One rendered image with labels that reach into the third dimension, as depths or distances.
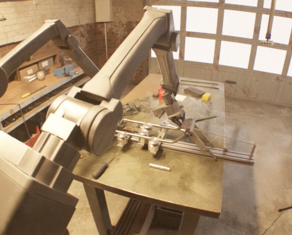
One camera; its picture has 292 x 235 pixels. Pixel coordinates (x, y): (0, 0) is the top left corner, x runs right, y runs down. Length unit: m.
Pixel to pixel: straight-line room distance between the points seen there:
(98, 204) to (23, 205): 1.03
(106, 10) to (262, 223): 4.05
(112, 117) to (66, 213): 0.17
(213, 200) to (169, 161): 0.29
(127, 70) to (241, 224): 1.72
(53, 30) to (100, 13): 3.45
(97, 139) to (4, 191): 0.15
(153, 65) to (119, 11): 1.25
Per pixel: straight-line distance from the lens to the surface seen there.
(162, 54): 0.68
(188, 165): 0.99
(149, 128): 1.07
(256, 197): 2.19
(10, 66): 0.74
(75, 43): 0.89
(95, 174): 0.91
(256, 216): 2.05
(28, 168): 0.30
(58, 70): 2.55
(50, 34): 0.83
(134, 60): 0.43
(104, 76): 0.38
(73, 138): 0.32
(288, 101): 4.41
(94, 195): 1.22
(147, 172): 0.94
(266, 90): 4.21
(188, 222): 1.11
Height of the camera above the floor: 1.54
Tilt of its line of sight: 30 degrees down
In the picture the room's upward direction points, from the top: straight up
